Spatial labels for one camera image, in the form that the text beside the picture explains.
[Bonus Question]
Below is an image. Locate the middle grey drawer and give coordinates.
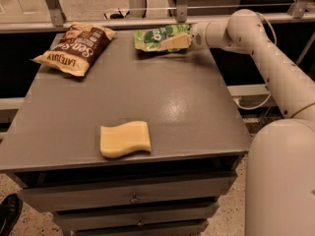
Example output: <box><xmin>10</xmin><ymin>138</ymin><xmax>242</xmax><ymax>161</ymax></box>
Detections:
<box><xmin>54</xmin><ymin>202</ymin><xmax>219</xmax><ymax>231</ymax></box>

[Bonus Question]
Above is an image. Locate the metal railing frame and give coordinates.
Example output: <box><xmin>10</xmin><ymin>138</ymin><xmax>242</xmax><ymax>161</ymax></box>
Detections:
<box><xmin>0</xmin><ymin>0</ymin><xmax>315</xmax><ymax>33</ymax></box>

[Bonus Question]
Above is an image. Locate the brown and yellow chip bag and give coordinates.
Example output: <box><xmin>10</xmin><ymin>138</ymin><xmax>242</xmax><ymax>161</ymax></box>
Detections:
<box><xmin>32</xmin><ymin>23</ymin><xmax>116</xmax><ymax>77</ymax></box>

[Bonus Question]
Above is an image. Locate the grey drawer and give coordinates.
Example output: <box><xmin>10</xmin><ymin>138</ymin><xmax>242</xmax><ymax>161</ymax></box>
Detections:
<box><xmin>20</xmin><ymin>171</ymin><xmax>237</xmax><ymax>212</ymax></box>
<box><xmin>54</xmin><ymin>202</ymin><xmax>219</xmax><ymax>231</ymax></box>
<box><xmin>75</xmin><ymin>219</ymin><xmax>208</xmax><ymax>236</ymax></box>

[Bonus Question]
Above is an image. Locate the black shoe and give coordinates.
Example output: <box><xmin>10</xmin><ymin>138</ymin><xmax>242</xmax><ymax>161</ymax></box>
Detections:
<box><xmin>0</xmin><ymin>194</ymin><xmax>23</xmax><ymax>236</ymax></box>

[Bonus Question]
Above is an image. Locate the yellow sponge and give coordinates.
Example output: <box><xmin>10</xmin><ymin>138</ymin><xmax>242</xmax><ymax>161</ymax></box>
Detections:
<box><xmin>100</xmin><ymin>121</ymin><xmax>152</xmax><ymax>158</ymax></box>

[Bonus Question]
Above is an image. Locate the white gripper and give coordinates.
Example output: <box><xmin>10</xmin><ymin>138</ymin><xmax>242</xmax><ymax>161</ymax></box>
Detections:
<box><xmin>159</xmin><ymin>23</ymin><xmax>209</xmax><ymax>50</ymax></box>

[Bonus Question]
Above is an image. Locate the bottom grey drawer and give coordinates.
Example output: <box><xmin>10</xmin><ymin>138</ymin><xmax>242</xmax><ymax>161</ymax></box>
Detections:
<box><xmin>75</xmin><ymin>219</ymin><xmax>208</xmax><ymax>236</ymax></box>

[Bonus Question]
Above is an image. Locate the black and white floor object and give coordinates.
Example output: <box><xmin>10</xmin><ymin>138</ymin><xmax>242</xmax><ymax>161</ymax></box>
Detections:
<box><xmin>103</xmin><ymin>9</ymin><xmax>130</xmax><ymax>20</ymax></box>

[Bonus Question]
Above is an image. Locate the top grey drawer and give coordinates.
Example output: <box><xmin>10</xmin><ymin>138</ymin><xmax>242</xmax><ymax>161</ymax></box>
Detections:
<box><xmin>20</xmin><ymin>171</ymin><xmax>237</xmax><ymax>212</ymax></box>

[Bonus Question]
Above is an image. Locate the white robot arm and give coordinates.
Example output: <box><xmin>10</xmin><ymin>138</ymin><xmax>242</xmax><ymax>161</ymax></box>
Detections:
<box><xmin>190</xmin><ymin>9</ymin><xmax>315</xmax><ymax>236</ymax></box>

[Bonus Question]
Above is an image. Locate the green rice chip bag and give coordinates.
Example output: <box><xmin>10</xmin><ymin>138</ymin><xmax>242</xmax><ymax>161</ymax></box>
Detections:
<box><xmin>134</xmin><ymin>24</ymin><xmax>190</xmax><ymax>52</ymax></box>

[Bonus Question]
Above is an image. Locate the grey drawer cabinet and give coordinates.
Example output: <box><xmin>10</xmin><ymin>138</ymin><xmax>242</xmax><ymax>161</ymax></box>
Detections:
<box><xmin>0</xmin><ymin>30</ymin><xmax>251</xmax><ymax>236</ymax></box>

